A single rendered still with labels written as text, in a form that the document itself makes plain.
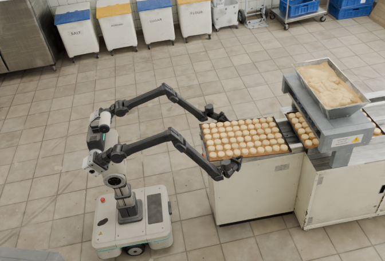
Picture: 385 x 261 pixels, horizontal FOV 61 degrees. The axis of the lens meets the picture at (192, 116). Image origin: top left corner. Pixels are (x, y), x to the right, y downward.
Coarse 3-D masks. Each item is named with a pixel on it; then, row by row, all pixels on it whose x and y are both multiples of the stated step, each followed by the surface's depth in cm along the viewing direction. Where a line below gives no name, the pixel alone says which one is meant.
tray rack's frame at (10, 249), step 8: (0, 248) 90; (8, 248) 90; (16, 248) 90; (24, 248) 89; (0, 256) 88; (8, 256) 88; (16, 256) 88; (24, 256) 88; (32, 256) 87; (40, 256) 87
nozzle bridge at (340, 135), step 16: (288, 80) 247; (304, 96) 231; (320, 112) 216; (320, 128) 205; (336, 128) 203; (352, 128) 202; (368, 128) 202; (320, 144) 208; (336, 144) 206; (352, 144) 209; (368, 144) 211; (336, 160) 217
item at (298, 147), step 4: (384, 128) 238; (384, 132) 237; (296, 144) 235; (300, 144) 234; (292, 148) 233; (296, 148) 234; (300, 148) 234; (292, 152) 236; (260, 156) 233; (264, 156) 234; (268, 156) 235; (272, 156) 235; (244, 160) 234; (248, 160) 234; (216, 164) 232
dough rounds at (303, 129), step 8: (296, 112) 258; (296, 120) 250; (304, 120) 250; (296, 128) 246; (304, 128) 246; (376, 128) 236; (304, 136) 237; (312, 136) 236; (376, 136) 233; (304, 144) 234; (312, 144) 233
